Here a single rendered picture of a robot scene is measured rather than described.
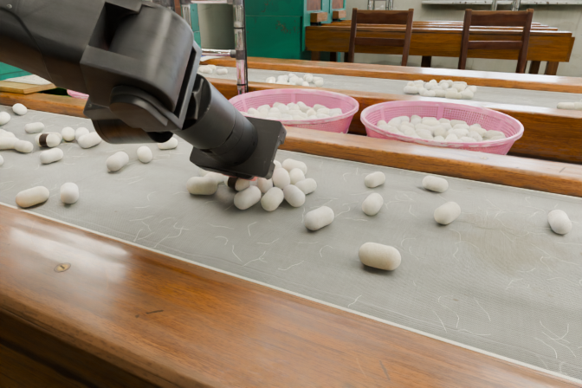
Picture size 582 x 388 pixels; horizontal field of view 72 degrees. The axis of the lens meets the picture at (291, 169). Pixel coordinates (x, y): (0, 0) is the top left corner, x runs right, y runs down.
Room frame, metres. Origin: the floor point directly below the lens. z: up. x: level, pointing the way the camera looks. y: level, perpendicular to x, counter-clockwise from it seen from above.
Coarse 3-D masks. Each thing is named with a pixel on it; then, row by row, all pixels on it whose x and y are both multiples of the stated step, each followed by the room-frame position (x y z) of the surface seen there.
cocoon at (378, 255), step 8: (360, 248) 0.30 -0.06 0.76; (368, 248) 0.30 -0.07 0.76; (376, 248) 0.29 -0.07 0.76; (384, 248) 0.29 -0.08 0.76; (392, 248) 0.29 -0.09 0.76; (360, 256) 0.30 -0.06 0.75; (368, 256) 0.29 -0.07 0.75; (376, 256) 0.29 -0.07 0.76; (384, 256) 0.29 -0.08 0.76; (392, 256) 0.29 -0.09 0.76; (400, 256) 0.29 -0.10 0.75; (368, 264) 0.29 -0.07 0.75; (376, 264) 0.29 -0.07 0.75; (384, 264) 0.28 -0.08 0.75; (392, 264) 0.28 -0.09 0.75
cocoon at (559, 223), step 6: (558, 210) 0.37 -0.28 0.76; (552, 216) 0.36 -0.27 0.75; (558, 216) 0.36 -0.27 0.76; (564, 216) 0.36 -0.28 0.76; (552, 222) 0.35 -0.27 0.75; (558, 222) 0.35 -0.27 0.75; (564, 222) 0.35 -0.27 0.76; (570, 222) 0.35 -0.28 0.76; (552, 228) 0.35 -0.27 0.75; (558, 228) 0.35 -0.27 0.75; (564, 228) 0.34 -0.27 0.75; (570, 228) 0.34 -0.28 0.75
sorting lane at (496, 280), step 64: (0, 128) 0.71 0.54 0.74; (0, 192) 0.45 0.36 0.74; (128, 192) 0.45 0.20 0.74; (320, 192) 0.45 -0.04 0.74; (384, 192) 0.45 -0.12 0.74; (448, 192) 0.45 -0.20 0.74; (512, 192) 0.45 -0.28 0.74; (192, 256) 0.31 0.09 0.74; (256, 256) 0.31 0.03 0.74; (320, 256) 0.31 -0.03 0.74; (448, 256) 0.31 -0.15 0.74; (512, 256) 0.31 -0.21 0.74; (576, 256) 0.31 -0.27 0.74; (384, 320) 0.23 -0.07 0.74; (448, 320) 0.23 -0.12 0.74; (512, 320) 0.23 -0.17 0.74; (576, 320) 0.23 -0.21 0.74
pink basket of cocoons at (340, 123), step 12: (240, 96) 0.86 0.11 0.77; (252, 96) 0.88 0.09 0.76; (264, 96) 0.90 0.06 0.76; (288, 96) 0.92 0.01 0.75; (312, 96) 0.91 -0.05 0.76; (324, 96) 0.90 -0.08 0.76; (336, 96) 0.88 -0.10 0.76; (348, 96) 0.85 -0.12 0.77; (240, 108) 0.84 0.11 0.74; (348, 108) 0.82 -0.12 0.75; (288, 120) 0.66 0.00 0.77; (300, 120) 0.66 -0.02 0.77; (312, 120) 0.67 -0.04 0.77; (324, 120) 0.67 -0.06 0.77; (336, 120) 0.70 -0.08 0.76; (348, 120) 0.73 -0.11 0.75; (336, 132) 0.71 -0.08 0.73
